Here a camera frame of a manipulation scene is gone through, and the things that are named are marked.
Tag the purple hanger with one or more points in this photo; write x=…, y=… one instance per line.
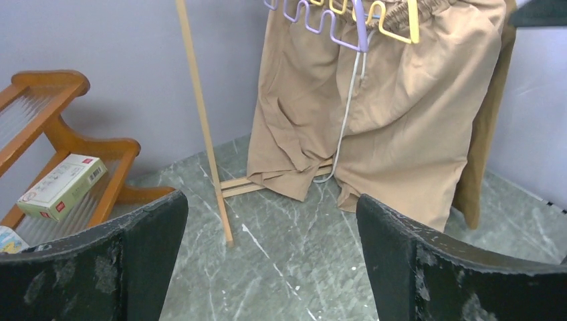
x=301, y=11

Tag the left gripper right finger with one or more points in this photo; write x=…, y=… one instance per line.
x=419, y=273

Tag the blue item blister pack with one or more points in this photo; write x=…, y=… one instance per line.
x=11, y=242

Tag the brown hanging shorts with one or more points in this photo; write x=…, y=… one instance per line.
x=468, y=191

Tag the beige shorts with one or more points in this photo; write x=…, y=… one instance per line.
x=397, y=121

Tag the yellow hanger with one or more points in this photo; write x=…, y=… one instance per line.
x=400, y=22

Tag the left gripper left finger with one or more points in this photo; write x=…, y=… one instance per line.
x=118, y=270

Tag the white green box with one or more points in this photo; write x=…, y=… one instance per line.
x=54, y=195

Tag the orange wooden shelf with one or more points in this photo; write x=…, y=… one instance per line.
x=32, y=105

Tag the wooden clothes rack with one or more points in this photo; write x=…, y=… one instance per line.
x=223, y=189

